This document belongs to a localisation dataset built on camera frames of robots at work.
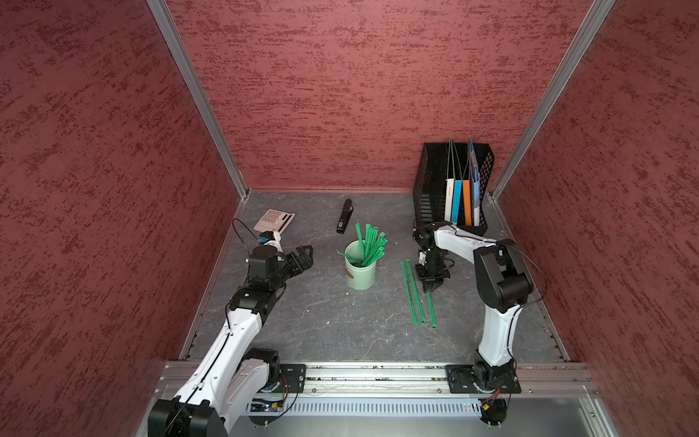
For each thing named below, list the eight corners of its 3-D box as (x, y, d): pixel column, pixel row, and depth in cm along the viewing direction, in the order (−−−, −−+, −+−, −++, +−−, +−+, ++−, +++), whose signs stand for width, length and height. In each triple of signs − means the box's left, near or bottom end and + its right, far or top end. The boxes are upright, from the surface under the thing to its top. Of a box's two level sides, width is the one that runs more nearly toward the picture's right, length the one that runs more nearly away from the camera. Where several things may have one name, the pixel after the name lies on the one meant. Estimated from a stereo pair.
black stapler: (337, 232, 109) (336, 224, 105) (346, 206, 119) (345, 198, 115) (345, 233, 109) (345, 226, 105) (354, 207, 118) (354, 199, 114)
